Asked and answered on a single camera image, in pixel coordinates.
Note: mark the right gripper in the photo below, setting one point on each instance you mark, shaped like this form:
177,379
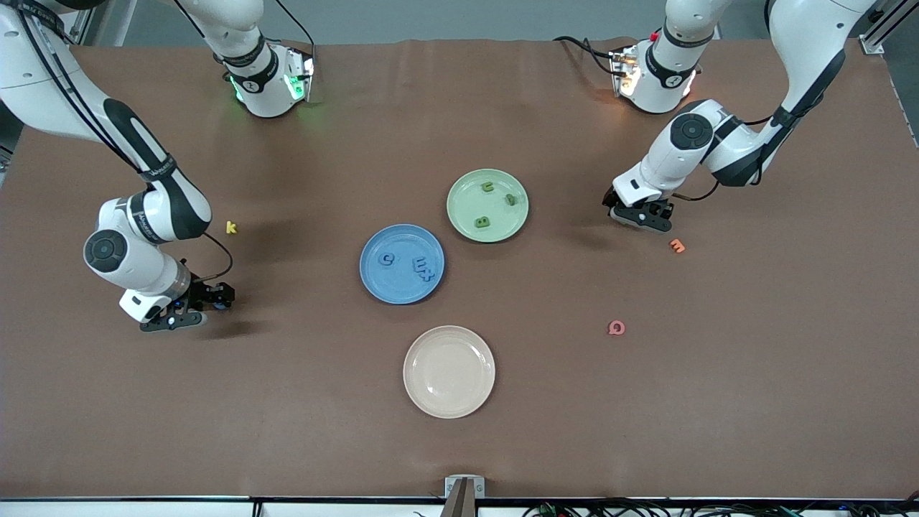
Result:
202,294

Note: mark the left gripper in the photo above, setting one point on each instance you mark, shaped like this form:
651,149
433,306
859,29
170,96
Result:
662,208

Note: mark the blue letter E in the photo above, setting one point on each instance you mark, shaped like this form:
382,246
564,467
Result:
420,264

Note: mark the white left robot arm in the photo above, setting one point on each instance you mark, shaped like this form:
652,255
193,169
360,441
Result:
811,36

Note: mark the green plate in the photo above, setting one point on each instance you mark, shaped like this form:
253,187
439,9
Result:
502,219

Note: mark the pink letter Q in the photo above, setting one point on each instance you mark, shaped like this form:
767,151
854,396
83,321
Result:
616,328

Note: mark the brown table mat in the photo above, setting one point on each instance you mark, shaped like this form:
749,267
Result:
287,431

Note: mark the blue plate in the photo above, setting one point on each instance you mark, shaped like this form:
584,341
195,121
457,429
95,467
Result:
388,287

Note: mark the beige plate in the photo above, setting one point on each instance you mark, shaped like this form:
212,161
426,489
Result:
449,373

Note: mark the white table frame edge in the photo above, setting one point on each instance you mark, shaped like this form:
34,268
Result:
108,508

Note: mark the aluminium frame profile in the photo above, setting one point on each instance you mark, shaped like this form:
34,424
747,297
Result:
872,43

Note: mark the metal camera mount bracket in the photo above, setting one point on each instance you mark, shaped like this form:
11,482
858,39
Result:
464,495

